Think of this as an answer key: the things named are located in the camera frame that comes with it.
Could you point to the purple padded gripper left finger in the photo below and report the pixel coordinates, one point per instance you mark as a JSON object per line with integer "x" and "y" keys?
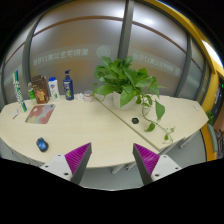
{"x": 70, "y": 166}

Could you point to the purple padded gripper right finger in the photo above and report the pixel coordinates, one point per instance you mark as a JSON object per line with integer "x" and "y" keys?
{"x": 152, "y": 166}

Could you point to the blue computer mouse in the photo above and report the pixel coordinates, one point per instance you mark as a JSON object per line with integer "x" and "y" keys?
{"x": 42, "y": 145}

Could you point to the colourful mouse pad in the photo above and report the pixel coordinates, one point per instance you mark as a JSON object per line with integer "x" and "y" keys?
{"x": 40, "y": 114}

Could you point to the small black round object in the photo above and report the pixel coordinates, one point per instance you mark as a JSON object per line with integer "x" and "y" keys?
{"x": 135, "y": 120}

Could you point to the white crumpled wrapper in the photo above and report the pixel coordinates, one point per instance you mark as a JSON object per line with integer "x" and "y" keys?
{"x": 79, "y": 96}

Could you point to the small white jar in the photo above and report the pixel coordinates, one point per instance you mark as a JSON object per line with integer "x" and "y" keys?
{"x": 88, "y": 95}

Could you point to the white bottle blue cap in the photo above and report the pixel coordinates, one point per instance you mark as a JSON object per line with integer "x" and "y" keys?
{"x": 53, "y": 87}

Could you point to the blue pump bottle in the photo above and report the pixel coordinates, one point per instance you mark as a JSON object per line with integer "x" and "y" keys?
{"x": 68, "y": 86}

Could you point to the green small bottle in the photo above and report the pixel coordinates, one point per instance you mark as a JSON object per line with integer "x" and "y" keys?
{"x": 31, "y": 91}

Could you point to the brown cardboard box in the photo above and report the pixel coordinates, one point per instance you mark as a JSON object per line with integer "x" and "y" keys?
{"x": 40, "y": 89}

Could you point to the green pothos plant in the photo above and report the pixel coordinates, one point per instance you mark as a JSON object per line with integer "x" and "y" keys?
{"x": 117, "y": 76}

